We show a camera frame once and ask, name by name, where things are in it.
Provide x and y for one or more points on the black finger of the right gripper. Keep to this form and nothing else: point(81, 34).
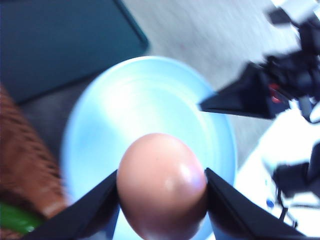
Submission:
point(250, 94)

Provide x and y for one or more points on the other arm black gripper body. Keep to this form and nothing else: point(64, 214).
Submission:
point(296, 76)

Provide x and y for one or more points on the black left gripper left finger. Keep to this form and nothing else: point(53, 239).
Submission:
point(91, 217)

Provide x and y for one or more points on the brown egg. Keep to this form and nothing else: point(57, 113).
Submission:
point(162, 187)

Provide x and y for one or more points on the brown wicker basket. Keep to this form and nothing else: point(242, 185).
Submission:
point(30, 173)

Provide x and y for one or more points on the light blue plate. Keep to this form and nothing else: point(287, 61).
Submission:
point(135, 97)

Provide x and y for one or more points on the green vegetable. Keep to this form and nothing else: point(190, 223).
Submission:
point(17, 219)

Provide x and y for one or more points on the grey table mat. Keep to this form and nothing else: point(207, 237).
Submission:
point(49, 114)

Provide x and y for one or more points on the dark blue tray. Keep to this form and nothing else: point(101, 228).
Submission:
point(45, 44)

